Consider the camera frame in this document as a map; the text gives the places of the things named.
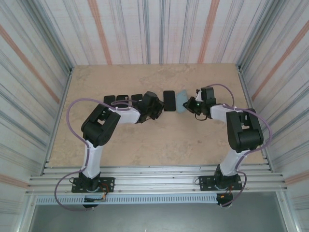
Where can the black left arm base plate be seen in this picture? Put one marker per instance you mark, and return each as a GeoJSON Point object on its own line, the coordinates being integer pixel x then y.
{"type": "Point", "coordinates": [108, 183]}

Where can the black under-rail mount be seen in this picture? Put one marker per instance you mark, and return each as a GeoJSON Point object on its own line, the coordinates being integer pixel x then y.
{"type": "Point", "coordinates": [225, 201]}
{"type": "Point", "coordinates": [90, 206]}

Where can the aluminium rail frame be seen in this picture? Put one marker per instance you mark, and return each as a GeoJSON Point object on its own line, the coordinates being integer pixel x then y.
{"type": "Point", "coordinates": [154, 180]}

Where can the black phone case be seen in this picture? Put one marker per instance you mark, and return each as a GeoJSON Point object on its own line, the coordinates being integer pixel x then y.
{"type": "Point", "coordinates": [122, 101]}

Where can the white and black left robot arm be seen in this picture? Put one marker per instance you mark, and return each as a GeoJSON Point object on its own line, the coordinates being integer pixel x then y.
{"type": "Point", "coordinates": [94, 157]}

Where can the black smartphone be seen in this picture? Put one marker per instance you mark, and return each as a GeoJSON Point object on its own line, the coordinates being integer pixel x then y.
{"type": "Point", "coordinates": [109, 99]}
{"type": "Point", "coordinates": [169, 101]}
{"type": "Point", "coordinates": [136, 99]}

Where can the small circuit board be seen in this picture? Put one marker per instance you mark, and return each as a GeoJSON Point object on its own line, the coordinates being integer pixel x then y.
{"type": "Point", "coordinates": [93, 198]}

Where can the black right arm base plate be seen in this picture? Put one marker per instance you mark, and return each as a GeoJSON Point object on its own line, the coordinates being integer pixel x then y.
{"type": "Point", "coordinates": [205, 183]}

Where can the black phone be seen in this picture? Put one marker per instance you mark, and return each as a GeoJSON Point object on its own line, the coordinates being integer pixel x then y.
{"type": "Point", "coordinates": [179, 104]}

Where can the aluminium side rail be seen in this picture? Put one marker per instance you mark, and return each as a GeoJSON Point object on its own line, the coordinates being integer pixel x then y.
{"type": "Point", "coordinates": [68, 78]}
{"type": "Point", "coordinates": [242, 76]}

